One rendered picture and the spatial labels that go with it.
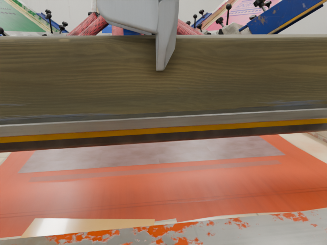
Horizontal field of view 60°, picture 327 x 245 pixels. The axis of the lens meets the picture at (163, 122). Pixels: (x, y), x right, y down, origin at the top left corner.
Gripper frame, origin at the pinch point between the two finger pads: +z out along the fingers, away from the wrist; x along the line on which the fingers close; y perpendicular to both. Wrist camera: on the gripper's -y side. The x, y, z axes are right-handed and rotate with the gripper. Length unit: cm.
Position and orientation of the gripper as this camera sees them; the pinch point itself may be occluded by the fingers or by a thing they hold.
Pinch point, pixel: (165, 53)
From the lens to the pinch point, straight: 25.7
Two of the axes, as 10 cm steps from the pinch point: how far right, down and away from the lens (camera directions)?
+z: 0.1, 9.6, 2.8
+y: -9.9, 0.5, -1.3
